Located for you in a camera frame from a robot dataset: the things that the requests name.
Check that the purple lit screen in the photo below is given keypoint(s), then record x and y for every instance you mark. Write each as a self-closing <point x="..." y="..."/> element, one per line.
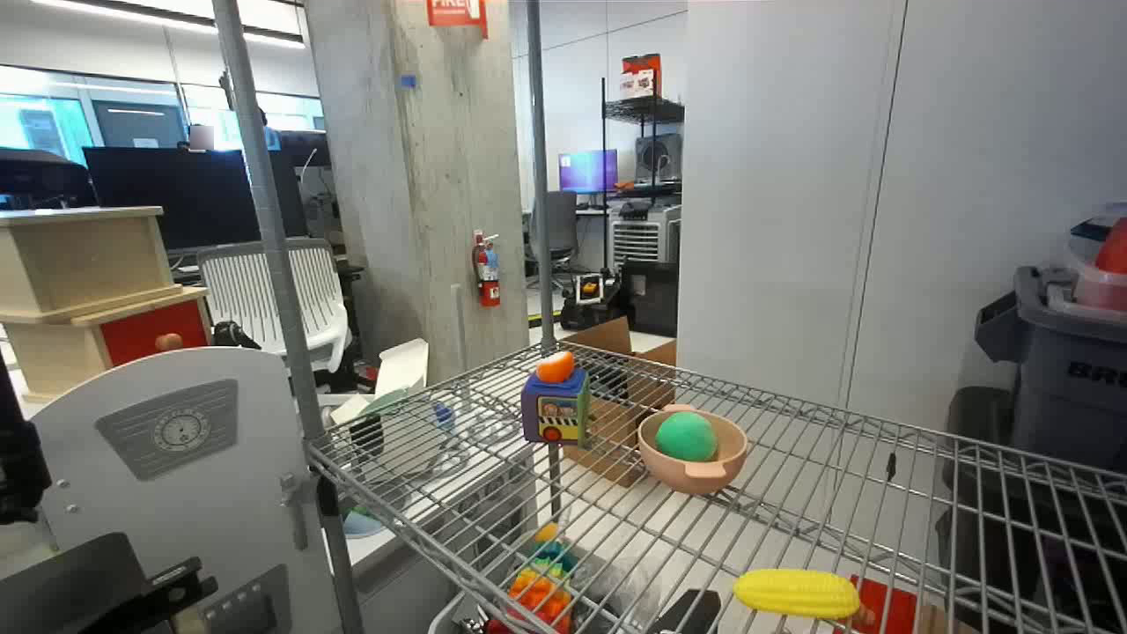
<point x="586" y="171"/>

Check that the black computer monitor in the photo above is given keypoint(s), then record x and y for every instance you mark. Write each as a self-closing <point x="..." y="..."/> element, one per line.
<point x="178" y="188"/>

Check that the colourful toy blocks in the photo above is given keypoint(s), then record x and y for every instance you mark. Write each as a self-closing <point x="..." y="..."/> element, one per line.
<point x="545" y="586"/>

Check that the red wall sign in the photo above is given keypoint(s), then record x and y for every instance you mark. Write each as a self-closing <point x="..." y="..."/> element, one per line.
<point x="458" y="11"/>

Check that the colourful number cube block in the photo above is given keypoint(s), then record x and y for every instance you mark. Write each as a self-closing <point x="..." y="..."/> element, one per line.
<point x="556" y="410"/>

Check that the red box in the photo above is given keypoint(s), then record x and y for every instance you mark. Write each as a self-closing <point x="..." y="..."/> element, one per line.
<point x="638" y="77"/>

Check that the yellow toy corn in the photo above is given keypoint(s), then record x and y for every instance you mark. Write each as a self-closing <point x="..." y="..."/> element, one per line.
<point x="798" y="593"/>

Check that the black storage rack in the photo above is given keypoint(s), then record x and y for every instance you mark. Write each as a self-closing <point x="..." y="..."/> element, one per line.
<point x="642" y="107"/>

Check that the red pink container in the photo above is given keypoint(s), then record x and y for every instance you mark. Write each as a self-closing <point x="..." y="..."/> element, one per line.
<point x="1112" y="272"/>

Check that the orange white toy bread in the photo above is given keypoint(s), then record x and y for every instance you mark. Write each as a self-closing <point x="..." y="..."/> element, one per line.
<point x="557" y="367"/>

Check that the white mesh chair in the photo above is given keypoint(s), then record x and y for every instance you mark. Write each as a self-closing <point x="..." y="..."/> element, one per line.
<point x="278" y="303"/>

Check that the red flat item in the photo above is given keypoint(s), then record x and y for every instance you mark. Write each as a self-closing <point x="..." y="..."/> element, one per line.
<point x="886" y="611"/>

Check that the green round toy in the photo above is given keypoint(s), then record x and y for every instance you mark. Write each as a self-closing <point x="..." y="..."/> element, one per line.
<point x="686" y="436"/>

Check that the wooden toy cabinet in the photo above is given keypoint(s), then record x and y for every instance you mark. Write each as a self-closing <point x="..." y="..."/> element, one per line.
<point x="84" y="268"/>

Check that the brown cardboard box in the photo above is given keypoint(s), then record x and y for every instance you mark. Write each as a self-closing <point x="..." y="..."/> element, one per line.
<point x="610" y="415"/>

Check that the red fire extinguisher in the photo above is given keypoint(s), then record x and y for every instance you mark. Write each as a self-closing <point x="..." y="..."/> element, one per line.
<point x="489" y="272"/>

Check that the tan plastic bowl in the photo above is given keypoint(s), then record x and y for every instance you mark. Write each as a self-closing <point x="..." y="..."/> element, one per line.
<point x="671" y="475"/>

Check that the metal shelf pole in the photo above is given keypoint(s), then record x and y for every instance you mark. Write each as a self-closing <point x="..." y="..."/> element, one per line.
<point x="541" y="178"/>
<point x="273" y="235"/>

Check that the seated person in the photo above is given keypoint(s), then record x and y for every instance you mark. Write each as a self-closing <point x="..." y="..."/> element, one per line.
<point x="200" y="135"/>

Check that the gray plastic bin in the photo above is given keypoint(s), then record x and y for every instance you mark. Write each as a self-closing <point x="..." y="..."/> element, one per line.
<point x="1068" y="375"/>

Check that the white panel with emblem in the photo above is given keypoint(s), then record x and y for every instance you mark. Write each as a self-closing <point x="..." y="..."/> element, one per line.
<point x="178" y="504"/>

